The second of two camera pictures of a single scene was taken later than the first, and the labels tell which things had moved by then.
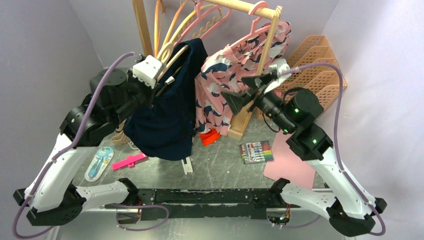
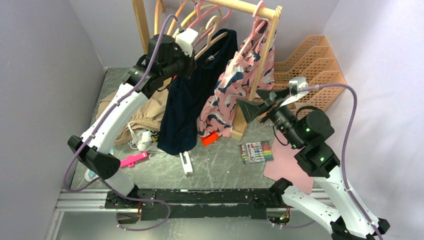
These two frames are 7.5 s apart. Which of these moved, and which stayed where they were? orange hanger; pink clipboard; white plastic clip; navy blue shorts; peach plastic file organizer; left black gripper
Moved: left black gripper; navy blue shorts
Stayed: white plastic clip; peach plastic file organizer; orange hanger; pink clipboard
